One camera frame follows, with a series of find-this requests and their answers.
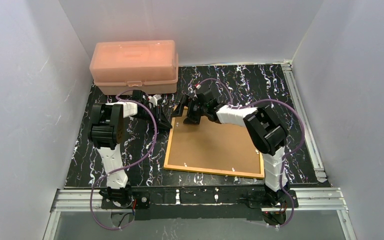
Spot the yellow wooden picture frame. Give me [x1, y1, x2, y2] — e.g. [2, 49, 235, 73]
[163, 105, 266, 180]

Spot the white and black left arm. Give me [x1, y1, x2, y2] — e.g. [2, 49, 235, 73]
[88, 89, 172, 204]

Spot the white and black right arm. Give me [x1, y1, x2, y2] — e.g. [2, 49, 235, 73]
[172, 89, 289, 210]

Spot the pink plastic storage box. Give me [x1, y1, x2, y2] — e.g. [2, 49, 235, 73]
[89, 40, 179, 96]

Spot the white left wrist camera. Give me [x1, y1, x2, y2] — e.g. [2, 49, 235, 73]
[148, 94, 162, 107]

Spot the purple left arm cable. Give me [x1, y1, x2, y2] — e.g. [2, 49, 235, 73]
[89, 89, 160, 231]

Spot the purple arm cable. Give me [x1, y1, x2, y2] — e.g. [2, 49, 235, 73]
[89, 89, 160, 231]
[195, 78, 307, 229]

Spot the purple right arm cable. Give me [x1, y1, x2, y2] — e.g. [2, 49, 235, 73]
[195, 78, 307, 229]

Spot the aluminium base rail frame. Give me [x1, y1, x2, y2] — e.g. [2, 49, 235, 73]
[42, 59, 359, 240]

